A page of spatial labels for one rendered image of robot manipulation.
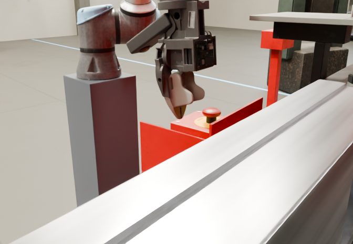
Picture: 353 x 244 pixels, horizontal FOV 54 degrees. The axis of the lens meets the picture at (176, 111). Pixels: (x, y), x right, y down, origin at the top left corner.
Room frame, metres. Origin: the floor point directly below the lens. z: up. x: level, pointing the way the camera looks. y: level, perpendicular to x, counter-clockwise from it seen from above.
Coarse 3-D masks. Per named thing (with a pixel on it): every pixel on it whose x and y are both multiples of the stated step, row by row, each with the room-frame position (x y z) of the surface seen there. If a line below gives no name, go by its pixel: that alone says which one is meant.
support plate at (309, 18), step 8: (256, 16) 0.70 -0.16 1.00; (264, 16) 0.69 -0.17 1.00; (272, 16) 0.68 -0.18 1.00; (280, 16) 0.67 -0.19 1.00; (288, 16) 0.67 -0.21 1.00; (296, 16) 0.67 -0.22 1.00; (304, 16) 0.67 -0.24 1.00; (312, 16) 0.67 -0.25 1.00; (320, 16) 0.67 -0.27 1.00; (328, 16) 0.67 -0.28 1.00; (336, 16) 0.67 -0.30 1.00; (344, 16) 0.67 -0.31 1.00; (328, 24) 0.62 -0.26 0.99; (336, 24) 0.61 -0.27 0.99; (344, 24) 0.60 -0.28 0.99; (352, 24) 0.59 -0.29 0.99
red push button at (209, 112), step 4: (208, 108) 0.71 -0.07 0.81; (212, 108) 0.70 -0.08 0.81; (216, 108) 0.71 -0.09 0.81; (204, 112) 0.69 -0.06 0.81; (208, 112) 0.68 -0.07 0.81; (212, 112) 0.68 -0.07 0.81; (216, 112) 0.68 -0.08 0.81; (220, 112) 0.69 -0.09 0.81; (208, 116) 0.68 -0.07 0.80; (212, 116) 0.68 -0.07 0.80; (216, 116) 0.68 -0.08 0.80; (208, 120) 0.69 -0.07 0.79; (212, 120) 0.69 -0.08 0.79
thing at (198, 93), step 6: (180, 72) 0.64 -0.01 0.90; (186, 72) 0.64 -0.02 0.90; (192, 72) 0.63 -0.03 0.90; (186, 78) 0.64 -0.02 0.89; (192, 78) 0.63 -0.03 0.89; (186, 84) 0.63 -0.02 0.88; (192, 84) 0.63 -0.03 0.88; (192, 90) 0.63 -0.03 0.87; (198, 90) 0.62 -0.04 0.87; (198, 96) 0.62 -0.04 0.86; (180, 108) 0.62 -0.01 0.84
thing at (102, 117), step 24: (72, 96) 1.14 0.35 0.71; (96, 96) 1.07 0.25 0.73; (120, 96) 1.13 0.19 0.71; (72, 120) 1.15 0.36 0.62; (96, 120) 1.06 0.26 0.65; (120, 120) 1.13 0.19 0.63; (72, 144) 1.17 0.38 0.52; (96, 144) 1.06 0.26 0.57; (120, 144) 1.12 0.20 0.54; (96, 168) 1.05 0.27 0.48; (120, 168) 1.12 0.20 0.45; (96, 192) 1.06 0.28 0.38
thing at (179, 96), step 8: (176, 72) 0.61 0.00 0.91; (168, 80) 0.60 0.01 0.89; (176, 80) 0.60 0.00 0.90; (176, 88) 0.60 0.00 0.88; (184, 88) 0.60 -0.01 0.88; (176, 96) 0.60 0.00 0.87; (184, 96) 0.59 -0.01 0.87; (192, 96) 0.58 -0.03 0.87; (168, 104) 0.61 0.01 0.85; (176, 104) 0.60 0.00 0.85; (184, 104) 0.59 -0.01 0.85; (176, 112) 0.61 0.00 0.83
